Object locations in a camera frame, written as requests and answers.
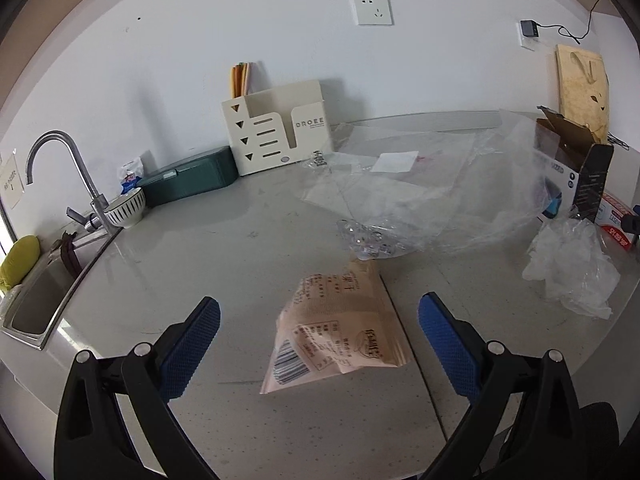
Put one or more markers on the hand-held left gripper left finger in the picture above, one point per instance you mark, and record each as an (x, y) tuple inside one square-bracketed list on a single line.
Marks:
[(192, 345)]

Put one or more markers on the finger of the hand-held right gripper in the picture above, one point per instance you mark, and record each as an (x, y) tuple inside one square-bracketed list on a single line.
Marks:
[(633, 222)]

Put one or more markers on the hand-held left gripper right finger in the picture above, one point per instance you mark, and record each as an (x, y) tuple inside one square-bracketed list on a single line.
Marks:
[(445, 345)]

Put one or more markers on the translucent white plastic bag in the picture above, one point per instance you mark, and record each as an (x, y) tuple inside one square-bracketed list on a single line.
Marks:
[(570, 265)]

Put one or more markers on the beige printed snack packet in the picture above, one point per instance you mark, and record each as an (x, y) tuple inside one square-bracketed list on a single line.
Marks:
[(330, 330)]

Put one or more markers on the large clear plastic bag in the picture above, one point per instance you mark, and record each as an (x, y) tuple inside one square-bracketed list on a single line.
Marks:
[(400, 195)]

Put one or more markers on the red and white box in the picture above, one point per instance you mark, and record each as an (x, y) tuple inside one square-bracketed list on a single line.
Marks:
[(614, 216)]

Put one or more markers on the open black cardboard box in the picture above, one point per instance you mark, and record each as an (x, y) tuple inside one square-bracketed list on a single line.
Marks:
[(595, 180)]

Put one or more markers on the clear plastic blister tray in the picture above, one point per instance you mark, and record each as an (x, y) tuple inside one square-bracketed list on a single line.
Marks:
[(367, 240)]

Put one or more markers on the brown paper bag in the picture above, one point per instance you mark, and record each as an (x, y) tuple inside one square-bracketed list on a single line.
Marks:
[(582, 90)]

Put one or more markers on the striped white bowl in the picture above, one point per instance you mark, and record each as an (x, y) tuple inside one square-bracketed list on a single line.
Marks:
[(125, 210)]

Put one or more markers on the steel sink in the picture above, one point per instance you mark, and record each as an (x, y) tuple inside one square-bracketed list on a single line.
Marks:
[(35, 305)]

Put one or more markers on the green storage box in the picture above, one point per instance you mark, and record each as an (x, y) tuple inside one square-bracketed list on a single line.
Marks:
[(192, 177)]

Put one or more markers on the small white blue packet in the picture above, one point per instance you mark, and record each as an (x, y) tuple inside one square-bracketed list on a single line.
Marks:
[(130, 175)]

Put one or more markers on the white paper label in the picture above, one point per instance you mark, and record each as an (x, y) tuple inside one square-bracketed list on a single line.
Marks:
[(395, 162)]

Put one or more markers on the yellow sponge cloth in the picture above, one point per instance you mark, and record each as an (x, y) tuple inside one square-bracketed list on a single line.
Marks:
[(17, 262)]

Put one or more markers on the white socket under charger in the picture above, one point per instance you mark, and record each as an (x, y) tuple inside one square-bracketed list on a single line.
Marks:
[(527, 43)]

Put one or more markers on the steel faucet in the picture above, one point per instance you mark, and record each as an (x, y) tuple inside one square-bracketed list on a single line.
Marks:
[(80, 160)]

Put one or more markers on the grey plug-in charger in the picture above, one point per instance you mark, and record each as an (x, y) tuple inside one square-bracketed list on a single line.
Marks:
[(529, 29)]

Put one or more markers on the small black white clips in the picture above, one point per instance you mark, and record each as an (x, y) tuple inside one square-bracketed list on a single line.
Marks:
[(317, 159)]

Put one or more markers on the cream desktop organizer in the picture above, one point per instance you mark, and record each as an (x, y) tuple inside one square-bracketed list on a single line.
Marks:
[(270, 132)]

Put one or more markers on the coloured folders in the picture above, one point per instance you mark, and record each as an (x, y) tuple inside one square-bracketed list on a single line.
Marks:
[(241, 80)]

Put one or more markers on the white wall notice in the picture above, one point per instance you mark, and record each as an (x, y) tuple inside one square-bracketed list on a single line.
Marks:
[(10, 182)]

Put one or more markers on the white wall socket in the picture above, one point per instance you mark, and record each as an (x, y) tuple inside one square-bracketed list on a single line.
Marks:
[(372, 8)]

